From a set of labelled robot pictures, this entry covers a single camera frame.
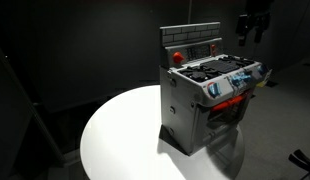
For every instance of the grey toy stove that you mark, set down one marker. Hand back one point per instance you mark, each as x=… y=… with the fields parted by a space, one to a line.
x=204 y=92

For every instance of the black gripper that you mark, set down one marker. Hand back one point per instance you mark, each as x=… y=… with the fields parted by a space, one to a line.
x=254 y=7

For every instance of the round white table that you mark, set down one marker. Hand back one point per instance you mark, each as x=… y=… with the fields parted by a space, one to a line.
x=124 y=140

